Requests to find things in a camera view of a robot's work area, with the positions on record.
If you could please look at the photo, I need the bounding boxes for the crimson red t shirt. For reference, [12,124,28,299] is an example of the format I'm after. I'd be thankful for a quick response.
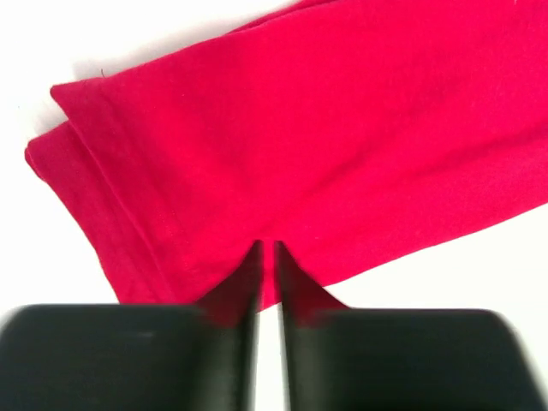
[25,1,547,303]

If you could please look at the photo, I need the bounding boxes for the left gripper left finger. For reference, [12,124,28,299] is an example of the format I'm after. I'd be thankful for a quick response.
[1,241,263,410]

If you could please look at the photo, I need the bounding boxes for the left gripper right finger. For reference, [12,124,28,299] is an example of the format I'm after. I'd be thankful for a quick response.
[274,242,547,410]

